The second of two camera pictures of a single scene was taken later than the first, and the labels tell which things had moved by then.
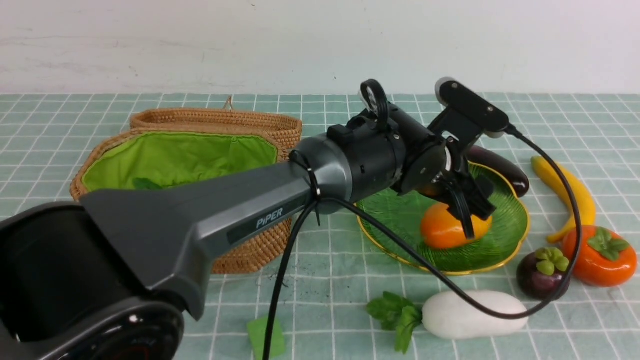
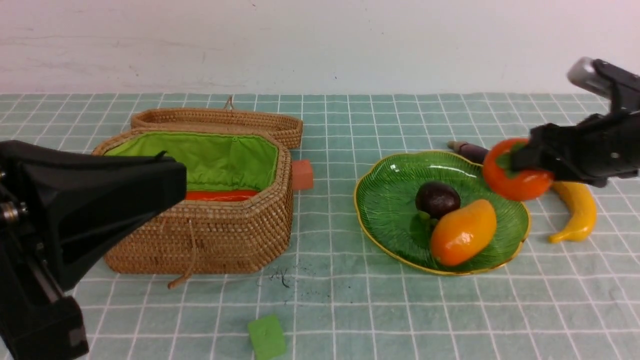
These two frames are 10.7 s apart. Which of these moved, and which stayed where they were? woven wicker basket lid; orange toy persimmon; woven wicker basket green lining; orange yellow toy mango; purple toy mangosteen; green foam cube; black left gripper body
Moved: black left gripper body; orange toy persimmon; purple toy mangosteen; orange yellow toy mango
Stayed: woven wicker basket green lining; green foam cube; woven wicker basket lid
